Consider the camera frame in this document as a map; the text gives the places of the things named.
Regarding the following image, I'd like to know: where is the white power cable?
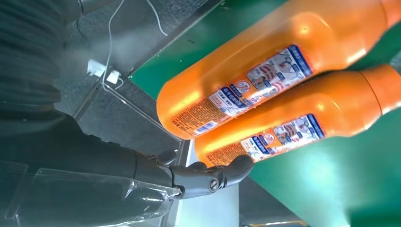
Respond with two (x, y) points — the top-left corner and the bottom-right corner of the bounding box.
(101, 0), (126, 91)
(145, 0), (169, 37)

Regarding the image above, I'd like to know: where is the white power adapter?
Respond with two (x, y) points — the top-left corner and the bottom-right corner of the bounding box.
(105, 69), (122, 85)
(87, 59), (106, 78)

